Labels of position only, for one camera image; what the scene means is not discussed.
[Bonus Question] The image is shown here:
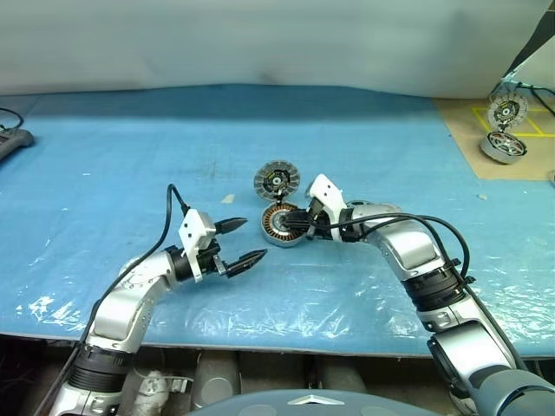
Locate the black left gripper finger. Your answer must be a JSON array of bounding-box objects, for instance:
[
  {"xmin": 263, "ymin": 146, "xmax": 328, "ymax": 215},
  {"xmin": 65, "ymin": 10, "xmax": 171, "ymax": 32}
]
[
  {"xmin": 214, "ymin": 218, "xmax": 250, "ymax": 237},
  {"xmin": 221, "ymin": 249, "xmax": 269, "ymax": 279}
]

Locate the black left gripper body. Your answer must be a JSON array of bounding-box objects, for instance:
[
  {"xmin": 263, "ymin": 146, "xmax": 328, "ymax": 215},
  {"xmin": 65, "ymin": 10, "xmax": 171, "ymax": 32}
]
[{"xmin": 197, "ymin": 236, "xmax": 229, "ymax": 279}]

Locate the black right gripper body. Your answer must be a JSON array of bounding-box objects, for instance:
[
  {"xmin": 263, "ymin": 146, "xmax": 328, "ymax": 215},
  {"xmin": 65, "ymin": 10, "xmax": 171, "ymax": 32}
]
[{"xmin": 305, "ymin": 203, "xmax": 337, "ymax": 242}]

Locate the silver motor housing with windings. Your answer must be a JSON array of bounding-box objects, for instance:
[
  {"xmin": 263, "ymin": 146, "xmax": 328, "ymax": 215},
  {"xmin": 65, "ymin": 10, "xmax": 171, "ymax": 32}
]
[{"xmin": 258, "ymin": 203, "xmax": 307, "ymax": 250}]

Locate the silver hinged motor lid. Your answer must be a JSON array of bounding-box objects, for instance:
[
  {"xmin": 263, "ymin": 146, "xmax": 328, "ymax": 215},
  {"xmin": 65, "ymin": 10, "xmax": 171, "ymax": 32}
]
[
  {"xmin": 253, "ymin": 160, "xmax": 301, "ymax": 203},
  {"xmin": 487, "ymin": 93, "xmax": 528, "ymax": 131}
]

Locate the silver motor housing with rotor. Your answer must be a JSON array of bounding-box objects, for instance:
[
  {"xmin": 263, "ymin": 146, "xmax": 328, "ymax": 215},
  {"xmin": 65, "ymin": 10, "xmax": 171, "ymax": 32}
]
[{"xmin": 480, "ymin": 131, "xmax": 529, "ymax": 166}]

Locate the grey rounded cylinder shape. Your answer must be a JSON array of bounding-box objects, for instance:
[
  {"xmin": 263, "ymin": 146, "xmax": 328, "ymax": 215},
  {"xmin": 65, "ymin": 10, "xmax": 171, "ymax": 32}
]
[{"xmin": 194, "ymin": 350, "xmax": 242, "ymax": 408}]

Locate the blue plastic table sheet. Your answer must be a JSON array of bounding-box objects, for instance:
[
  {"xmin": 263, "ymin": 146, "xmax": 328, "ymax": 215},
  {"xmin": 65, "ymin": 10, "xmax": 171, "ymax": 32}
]
[{"xmin": 0, "ymin": 84, "xmax": 555, "ymax": 359}]

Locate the white wrapped bundle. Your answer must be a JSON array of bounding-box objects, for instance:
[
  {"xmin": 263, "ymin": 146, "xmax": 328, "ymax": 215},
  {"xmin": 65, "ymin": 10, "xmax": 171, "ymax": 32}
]
[{"xmin": 134, "ymin": 367, "xmax": 170, "ymax": 411}]

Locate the grey robot torso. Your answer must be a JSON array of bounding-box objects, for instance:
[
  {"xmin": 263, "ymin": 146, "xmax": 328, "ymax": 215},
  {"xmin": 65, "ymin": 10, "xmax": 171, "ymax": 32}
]
[{"xmin": 181, "ymin": 387, "xmax": 439, "ymax": 416}]

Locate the brown cardboard sheet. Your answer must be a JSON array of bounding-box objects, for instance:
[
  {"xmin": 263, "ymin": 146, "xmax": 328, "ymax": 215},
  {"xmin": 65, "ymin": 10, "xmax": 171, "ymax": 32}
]
[{"xmin": 433, "ymin": 95, "xmax": 555, "ymax": 181}]

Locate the dark grey controller device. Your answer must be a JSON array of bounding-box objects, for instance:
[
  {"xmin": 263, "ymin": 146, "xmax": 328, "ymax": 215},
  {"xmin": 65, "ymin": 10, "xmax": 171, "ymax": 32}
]
[{"xmin": 0, "ymin": 128, "xmax": 35, "ymax": 164}]

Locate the black tripod leg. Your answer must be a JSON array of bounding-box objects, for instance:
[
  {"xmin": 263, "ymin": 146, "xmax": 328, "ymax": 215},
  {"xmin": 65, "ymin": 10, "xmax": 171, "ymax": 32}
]
[{"xmin": 505, "ymin": 0, "xmax": 555, "ymax": 81}]

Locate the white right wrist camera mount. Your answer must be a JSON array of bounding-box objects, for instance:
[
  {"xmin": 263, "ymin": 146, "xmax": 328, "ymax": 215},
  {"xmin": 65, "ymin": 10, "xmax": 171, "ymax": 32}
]
[{"xmin": 308, "ymin": 173, "xmax": 348, "ymax": 242}]

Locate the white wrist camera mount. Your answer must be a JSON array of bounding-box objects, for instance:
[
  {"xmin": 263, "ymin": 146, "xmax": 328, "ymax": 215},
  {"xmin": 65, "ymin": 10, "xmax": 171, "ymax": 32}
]
[
  {"xmin": 178, "ymin": 209, "xmax": 217, "ymax": 285},
  {"xmin": 308, "ymin": 173, "xmax": 348, "ymax": 242}
]

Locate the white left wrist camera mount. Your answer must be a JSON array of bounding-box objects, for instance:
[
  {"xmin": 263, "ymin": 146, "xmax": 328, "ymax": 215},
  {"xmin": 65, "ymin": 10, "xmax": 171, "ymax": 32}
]
[{"xmin": 178, "ymin": 209, "xmax": 217, "ymax": 285}]

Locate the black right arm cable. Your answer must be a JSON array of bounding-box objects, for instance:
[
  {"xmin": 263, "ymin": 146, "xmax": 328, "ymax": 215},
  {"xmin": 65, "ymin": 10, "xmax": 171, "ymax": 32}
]
[{"xmin": 311, "ymin": 214, "xmax": 532, "ymax": 372}]

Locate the thin black device cable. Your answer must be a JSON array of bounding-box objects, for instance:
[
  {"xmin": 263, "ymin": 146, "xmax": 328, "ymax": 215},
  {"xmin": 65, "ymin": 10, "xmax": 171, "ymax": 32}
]
[{"xmin": 0, "ymin": 107, "xmax": 24, "ymax": 131}]

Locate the black background cable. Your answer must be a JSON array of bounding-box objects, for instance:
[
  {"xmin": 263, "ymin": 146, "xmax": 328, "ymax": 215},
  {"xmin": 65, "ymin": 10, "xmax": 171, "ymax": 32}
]
[{"xmin": 519, "ymin": 83, "xmax": 555, "ymax": 110}]

